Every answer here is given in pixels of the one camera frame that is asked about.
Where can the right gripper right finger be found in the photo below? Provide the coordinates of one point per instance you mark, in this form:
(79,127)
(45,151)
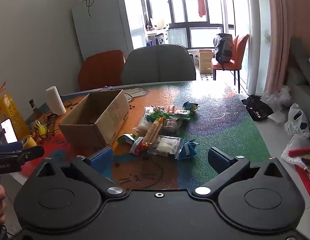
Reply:
(229,169)

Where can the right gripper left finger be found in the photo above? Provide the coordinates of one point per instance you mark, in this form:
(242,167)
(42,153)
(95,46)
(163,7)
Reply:
(90,168)

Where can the red white snack pack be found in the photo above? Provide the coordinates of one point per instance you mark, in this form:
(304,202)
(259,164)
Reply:
(140,146)

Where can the long white blueberry bread pack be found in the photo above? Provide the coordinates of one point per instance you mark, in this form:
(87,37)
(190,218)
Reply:
(144,125)

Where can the clear white cake packet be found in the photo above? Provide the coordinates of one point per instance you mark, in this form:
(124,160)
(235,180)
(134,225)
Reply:
(165,146)

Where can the purple mochi packet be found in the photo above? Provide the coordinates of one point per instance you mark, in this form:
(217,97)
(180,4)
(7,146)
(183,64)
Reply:
(171,126)

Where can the green snack packet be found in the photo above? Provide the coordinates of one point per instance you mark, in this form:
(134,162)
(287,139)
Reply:
(154,116)

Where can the yellow striped biscuit pack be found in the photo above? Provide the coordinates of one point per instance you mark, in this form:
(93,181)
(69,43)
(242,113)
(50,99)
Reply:
(151,132)

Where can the beige nut snack packet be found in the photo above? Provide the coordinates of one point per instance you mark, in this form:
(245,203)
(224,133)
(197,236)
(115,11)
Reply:
(158,110)

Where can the green white round cake packet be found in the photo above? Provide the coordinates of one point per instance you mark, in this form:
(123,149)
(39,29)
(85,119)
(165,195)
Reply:
(182,114)

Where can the orange transparent snack packet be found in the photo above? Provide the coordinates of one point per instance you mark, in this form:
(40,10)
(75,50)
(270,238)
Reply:
(171,109)

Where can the person left hand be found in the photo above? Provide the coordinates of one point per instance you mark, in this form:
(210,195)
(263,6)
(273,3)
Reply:
(2,205)

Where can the smartphone with lit screen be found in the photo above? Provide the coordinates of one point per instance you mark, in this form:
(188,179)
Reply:
(9,131)

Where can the yellow tape roll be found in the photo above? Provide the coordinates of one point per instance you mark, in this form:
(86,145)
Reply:
(28,142)

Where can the open cardboard box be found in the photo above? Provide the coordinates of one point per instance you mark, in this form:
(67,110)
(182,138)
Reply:
(96,120)

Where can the blue triangular snack bag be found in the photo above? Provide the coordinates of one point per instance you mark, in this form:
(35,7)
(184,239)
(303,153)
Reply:
(187,150)

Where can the yellow oil bottle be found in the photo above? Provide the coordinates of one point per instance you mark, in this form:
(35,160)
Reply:
(8,110)

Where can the dark glass bottle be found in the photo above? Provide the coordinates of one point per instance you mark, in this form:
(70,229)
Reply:
(37,114)

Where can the black clothes on floor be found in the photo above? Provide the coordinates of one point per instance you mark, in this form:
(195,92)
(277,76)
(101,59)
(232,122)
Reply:
(257,109)

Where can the red item in bag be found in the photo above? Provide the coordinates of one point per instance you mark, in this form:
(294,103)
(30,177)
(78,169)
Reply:
(298,152)

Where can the colourful cat table mat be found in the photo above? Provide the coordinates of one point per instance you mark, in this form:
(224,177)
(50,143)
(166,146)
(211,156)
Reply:
(177,160)

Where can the white paper towel roll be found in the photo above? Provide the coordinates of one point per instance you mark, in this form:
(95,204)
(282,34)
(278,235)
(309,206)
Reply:
(54,102)

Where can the blue green crumpled snack bag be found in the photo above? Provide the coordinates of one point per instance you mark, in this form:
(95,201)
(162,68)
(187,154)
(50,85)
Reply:
(190,106)

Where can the small blue pink tissue pack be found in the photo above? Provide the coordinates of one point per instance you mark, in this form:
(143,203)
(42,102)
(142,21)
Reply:
(106,88)

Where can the white plastic bag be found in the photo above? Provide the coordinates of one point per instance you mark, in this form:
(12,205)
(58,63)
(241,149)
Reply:
(297,122)

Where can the grey sofa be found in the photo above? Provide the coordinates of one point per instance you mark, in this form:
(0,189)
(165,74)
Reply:
(298,75)

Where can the cardboard box on floor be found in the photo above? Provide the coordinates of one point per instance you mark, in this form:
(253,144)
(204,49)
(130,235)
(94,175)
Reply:
(204,58)

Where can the grey upholstered chair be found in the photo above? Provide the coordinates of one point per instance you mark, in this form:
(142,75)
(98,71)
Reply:
(160,63)

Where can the black grey backpack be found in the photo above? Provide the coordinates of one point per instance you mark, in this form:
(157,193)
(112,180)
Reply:
(223,48)

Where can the orange chair by window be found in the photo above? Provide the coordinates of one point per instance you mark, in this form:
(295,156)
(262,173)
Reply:
(235,64)

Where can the white refrigerator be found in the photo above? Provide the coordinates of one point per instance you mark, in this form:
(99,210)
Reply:
(106,25)

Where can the pink curtain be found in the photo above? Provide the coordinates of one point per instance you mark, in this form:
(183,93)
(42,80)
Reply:
(289,18)

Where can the black wire rack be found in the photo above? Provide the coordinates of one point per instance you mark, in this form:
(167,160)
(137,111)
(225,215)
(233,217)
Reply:
(44,127)

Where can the orange chair by wall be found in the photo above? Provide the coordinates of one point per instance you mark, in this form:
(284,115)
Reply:
(100,70)

